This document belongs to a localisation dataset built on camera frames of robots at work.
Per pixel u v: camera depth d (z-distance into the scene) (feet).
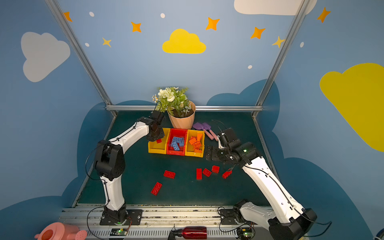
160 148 3.14
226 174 2.84
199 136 3.32
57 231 1.99
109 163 1.69
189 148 3.21
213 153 2.05
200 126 3.65
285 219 1.24
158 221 2.41
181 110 3.35
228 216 2.45
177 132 3.38
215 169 2.98
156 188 2.73
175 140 3.32
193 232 2.19
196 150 3.13
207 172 2.91
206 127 3.65
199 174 2.89
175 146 3.24
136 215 2.46
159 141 3.05
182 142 3.32
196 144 3.23
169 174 2.86
